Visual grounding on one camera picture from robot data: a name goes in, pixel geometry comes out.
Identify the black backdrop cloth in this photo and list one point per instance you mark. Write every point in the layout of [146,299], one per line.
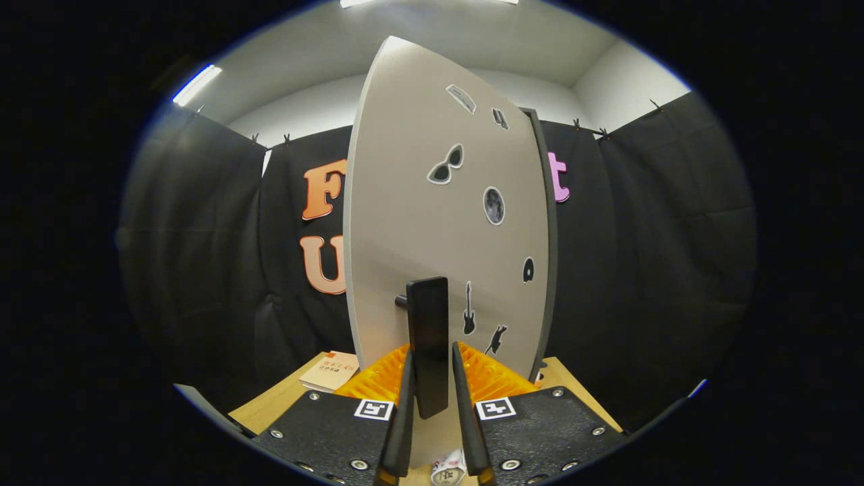
[661,236]

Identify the white shoe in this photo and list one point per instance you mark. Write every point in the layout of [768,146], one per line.
[449,472]

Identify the ceiling light panel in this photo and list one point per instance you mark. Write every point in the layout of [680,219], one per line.
[197,84]
[358,3]

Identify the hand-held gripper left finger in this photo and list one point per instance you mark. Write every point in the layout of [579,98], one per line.
[403,418]

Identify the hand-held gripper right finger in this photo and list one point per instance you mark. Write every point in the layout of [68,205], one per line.
[467,418]

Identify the grey shoe cabinet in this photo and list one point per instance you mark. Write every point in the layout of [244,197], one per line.
[552,236]

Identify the beige shoe cabinet door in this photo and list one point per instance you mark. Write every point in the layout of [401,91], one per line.
[405,202]

